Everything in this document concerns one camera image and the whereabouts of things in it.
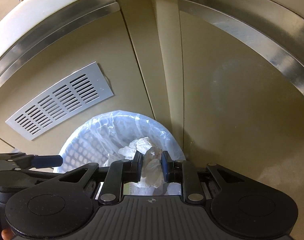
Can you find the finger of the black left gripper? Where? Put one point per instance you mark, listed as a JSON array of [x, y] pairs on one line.
[[10, 161]]

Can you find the grey cabinet vent grille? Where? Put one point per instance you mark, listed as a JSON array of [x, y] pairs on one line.
[[63, 100]]

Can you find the beige left cabinet door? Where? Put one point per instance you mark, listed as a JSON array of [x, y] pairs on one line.
[[95, 31]]

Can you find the blue trash bin with liner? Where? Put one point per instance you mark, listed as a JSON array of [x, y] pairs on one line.
[[99, 139]]

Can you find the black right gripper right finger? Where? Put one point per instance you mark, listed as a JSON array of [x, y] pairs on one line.
[[184, 173]]

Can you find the white paper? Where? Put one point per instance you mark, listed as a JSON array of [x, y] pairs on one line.
[[151, 175]]

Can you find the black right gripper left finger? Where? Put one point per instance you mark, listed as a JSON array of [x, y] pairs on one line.
[[119, 173]]

